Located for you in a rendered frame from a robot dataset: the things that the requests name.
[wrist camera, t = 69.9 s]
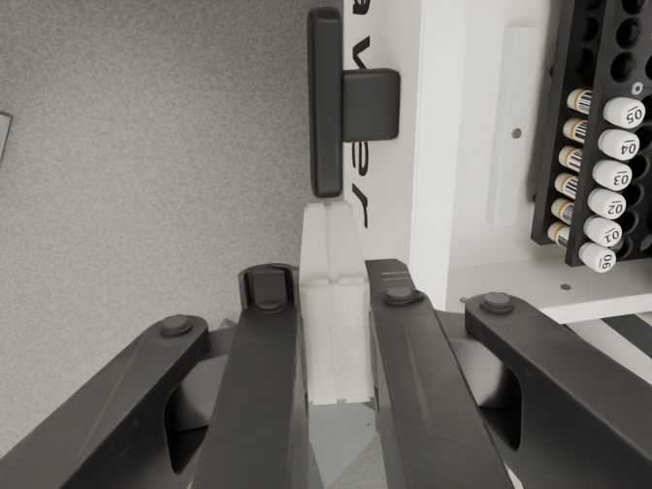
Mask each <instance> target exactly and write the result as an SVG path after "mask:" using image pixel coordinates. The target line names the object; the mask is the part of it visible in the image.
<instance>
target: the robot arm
mask: <svg viewBox="0 0 652 489"><path fill-rule="evenodd" d="M328 210H329V211H328ZM238 280H239V288H240V296H241V305H242V311H241V315H240V318H239V322H238V324H235V325H233V326H230V327H227V328H223V329H219V330H214V331H210V332H209V327H208V323H207V320H206V319H204V318H202V317H200V316H196V315H182V314H176V315H175V316H172V315H171V316H167V317H165V319H162V320H159V321H157V322H155V323H153V324H152V325H150V326H149V327H147V328H146V329H145V330H144V331H143V332H142V333H141V334H140V335H139V336H138V337H137V338H136V339H135V340H133V341H132V342H130V343H129V344H128V345H127V346H126V347H125V348H124V349H122V350H121V351H120V352H119V353H118V354H117V355H116V357H114V358H113V359H112V360H111V361H110V362H109V363H108V364H107V365H105V366H104V367H103V368H102V369H101V370H100V371H99V372H98V373H96V374H95V375H94V376H93V377H92V378H91V379H90V380H89V381H87V382H86V383H85V384H84V385H83V386H82V387H81V388H80V389H78V390H77V391H76V392H75V393H74V394H73V395H72V396H71V397H69V398H68V399H67V400H66V401H65V402H64V403H63V404H62V405H60V406H59V407H58V408H57V409H56V410H55V411H54V412H52V413H51V414H50V415H49V416H48V417H47V418H46V419H45V420H44V421H42V422H41V423H40V424H39V425H38V426H37V427H36V428H35V429H33V430H32V431H31V432H30V433H29V434H28V435H27V436H26V437H24V438H23V439H22V440H21V441H20V442H19V443H18V444H16V445H15V446H14V447H13V448H12V449H11V450H10V451H9V452H7V453H6V454H5V455H4V456H3V457H2V458H1V459H0V489H187V488H188V486H189V485H190V483H191V482H192V484H191V488H190V489H308V485H309V424H310V405H309V401H313V404H314V405H327V404H336V403H337V399H346V402H347V403H358V402H369V401H370V397H375V432H376V433H378V432H379V436H380V442H381V449H382V455H383V461H384V468H385V473H386V479H387V485H388V489H515V487H514V485H513V483H512V480H511V478H510V476H509V474H508V472H507V469H506V467H505V464H506V465H507V466H508V468H509V469H510V470H511V471H512V472H513V473H514V475H515V476H516V477H517V478H518V479H519V481H520V482H521V483H522V484H523V485H524V487H525V488H526V489H652V384H650V383H649V382H647V381H646V380H644V379H643V378H641V377H640V376H638V375H636V374H635V373H633V372H632V371H630V370H629V369H627V368H626V367H624V366H623V365H621V364H620V363H618V362H617V361H615V360H614V359H612V358H611V357H609V356H608V355H606V354H605V353H603V352H602V351H600V350H599V349H597V348H596V347H594V346H593V345H591V344H589V343H588V342H586V341H584V340H583V339H581V338H580V337H579V336H578V335H576V334H575V333H573V332H572V331H570V330H569V329H567V328H566V327H564V326H563V325H561V324H560V323H558V322H557V321H555V320H554V319H552V318H551V317H549V316H548V315H546V314H545V313H543V312H542V311H540V310H538V309H537V308H535V307H534V306H532V305H531V304H529V303H528V302H526V301H525V300H522V299H520V298H518V297H516V296H512V295H507V294H506V293H503V292H499V293H497V292H489V293H487V294H479V295H476V296H472V297H470V298H469V299H468V300H467V301H466V303H465V313H461V312H450V311H443V310H436V309H434V307H433V305H432V302H431V300H430V298H429V296H428V295H427V294H426V293H425V292H422V291H420V290H417V289H416V287H415V284H414V282H413V280H412V278H411V275H410V273H409V270H408V266H407V264H406V263H404V262H402V261H400V260H399V259H397V258H388V259H374V260H364V256H363V252H362V247H361V244H360V239H359V235H358V231H357V226H356V222H355V218H354V213H353V209H352V205H349V204H348V201H344V202H332V206H324V203H315V204H308V207H307V208H305V213H304V226H303V238H302V251H301V264H300V266H292V265H289V264H283V263H267V264H259V265H255V266H252V267H248V268H246V269H244V270H242V271H241V272H240V273H239V274H238ZM504 463H505V464H504ZM192 480H193V481H192Z"/></svg>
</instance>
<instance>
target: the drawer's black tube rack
mask: <svg viewBox="0 0 652 489"><path fill-rule="evenodd" d="M606 1H607V0H563V1H562V8H561V15H560V22H559V30H558V37H557V44H556V51H555V58H554V65H553V66H552V67H551V69H550V77H551V78H552V81H551V87H550V95H549V102H548V109H547V117H546V123H545V131H544V138H543V146H542V153H541V159H540V167H539V174H538V188H537V193H536V194H535V195H534V198H533V201H534V203H535V209H534V217H533V224H532V232H531V240H533V241H534V242H536V243H537V244H538V245H552V244H556V242H554V241H553V240H551V239H550V238H549V237H548V230H549V228H550V226H551V225H552V224H554V223H555V222H559V221H560V222H562V223H564V224H565V225H567V226H569V227H571V226H570V225H569V224H567V223H566V222H565V221H563V220H562V219H561V218H559V217H557V216H556V215H554V214H553V213H552V210H551V208H552V205H553V203H554V202H555V201H556V200H557V199H558V198H561V197H563V198H565V199H567V200H569V201H571V202H573V203H574V199H572V198H571V197H569V196H567V195H565V194H564V193H562V192H560V191H558V190H557V189H556V187H555V181H556V178H557V177H558V176H559V175H560V174H562V173H563V172H566V173H569V174H571V175H573V176H576V177H578V174H579V173H578V172H576V171H574V170H572V169H570V168H568V167H566V166H564V165H562V164H561V163H560V161H559V155H560V152H561V150H562V149H563V148H564V147H566V146H571V147H576V148H579V149H582V150H583V145H584V144H582V143H580V142H577V141H575V140H572V139H570V138H568V137H565V136H564V133H563V129H564V125H565V123H566V122H567V121H568V120H569V119H570V118H573V117H575V118H578V119H582V120H588V115H587V114H585V113H582V112H579V111H576V110H573V109H570V108H568V104H567V102H568V98H569V96H570V94H571V93H572V92H573V91H574V90H576V89H578V88H581V89H585V90H593V84H594V78H595V73H596V66H597V60H598V54H599V48H600V42H601V36H602V30H603V19H604V13H605V7H606ZM631 34H632V26H631V24H630V22H629V21H628V20H626V21H624V22H623V23H622V24H621V25H620V26H619V28H618V30H617V34H616V39H617V42H618V44H619V45H620V46H622V45H624V44H625V43H627V42H628V40H629V39H630V37H631ZM625 67H626V59H625V56H624V55H623V54H620V55H618V56H617V57H616V58H615V59H614V60H613V62H612V64H611V68H610V73H611V76H612V77H613V78H614V79H615V78H618V77H619V76H620V75H621V74H622V73H623V71H624V70H625ZM621 90H631V91H632V93H633V94H635V95H636V98H635V100H637V101H640V103H642V104H643V106H644V109H645V114H644V117H643V119H642V121H641V123H640V124H638V125H637V126H636V127H633V128H630V129H629V133H633V134H635V135H636V136H637V138H638V140H639V147H638V151H637V152H636V154H635V155H634V156H633V157H631V158H630V159H627V160H623V164H624V165H627V166H628V167H629V168H630V169H631V171H632V178H631V181H630V182H629V184H628V185H627V186H626V187H625V188H623V189H621V190H617V194H620V195H622V196H623V197H624V199H625V201H626V208H625V210H624V211H623V212H622V214H621V215H620V216H618V217H617V218H613V219H612V221H614V222H615V223H617V224H619V225H620V227H621V230H622V234H621V238H623V241H624V242H623V245H622V247H621V248H620V249H619V250H618V251H617V252H615V253H614V254H615V258H616V259H615V262H620V261H628V260H636V259H643V258H652V244H651V245H650V246H649V247H647V248H646V249H645V250H640V246H641V243H642V241H643V240H644V239H645V238H646V237H647V236H649V235H651V234H652V12H651V17H650V22H649V27H648V32H647V37H646V43H645V48H644V53H643V57H642V63H641V68H640V73H639V78H638V82H636V83H635V84H634V85H633V87H624V88H606V89H601V92H604V91H621Z"/></svg>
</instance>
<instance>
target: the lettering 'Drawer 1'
mask: <svg viewBox="0 0 652 489"><path fill-rule="evenodd" d="M370 2H371V0H366V2H365V4H364V0H361V4H359V2H358V0H354V3H355V4H353V11H352V13H353V14H355V15H365V14H366V13H367V12H368V9H369V7H370ZM369 46H370V36H368V37H367V38H365V39H364V40H362V41H361V42H360V43H358V44H357V45H356V46H354V47H353V48H352V59H353V60H354V61H355V63H356V64H357V66H358V67H359V69H367V68H366V66H365V65H364V63H363V62H362V61H361V59H360V58H359V57H358V55H357V54H358V53H360V52H361V51H363V50H364V49H366V48H368V47H369ZM364 146H365V164H364V167H363V168H362V142H360V143H359V167H358V174H359V175H360V176H361V177H363V176H365V175H366V174H367V171H368V164H369V150H368V142H364ZM352 165H353V167H354V168H356V165H355V143H352ZM352 192H353V193H354V194H355V195H356V196H357V197H358V199H359V200H360V201H361V203H362V206H363V210H364V226H365V228H366V229H368V218H367V210H366V208H367V207H368V199H367V197H366V196H365V195H364V194H363V193H362V192H361V191H360V190H359V189H358V188H357V187H356V185H355V184H354V183H352Z"/></svg>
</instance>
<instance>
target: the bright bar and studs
mask: <svg viewBox="0 0 652 489"><path fill-rule="evenodd" d="M537 43H538V27H537V26H531V25H513V26H507V27H506V28H505V34H504V44H503V54H502V64H501V73H500V83H499V93H498V103H497V112H496V122H495V132H494V142H493V151H492V161H491V170H490V179H489V189H488V199H487V209H486V220H487V221H488V222H489V223H491V224H492V225H493V226H503V225H512V224H515V219H516V211H517V203H518V195H519V187H520V180H521V171H522V163H523V155H524V147H525V140H526V131H527V123H528V115H529V108H530V100H531V92H532V83H533V75H534V68H535V60H536V52H537Z"/></svg>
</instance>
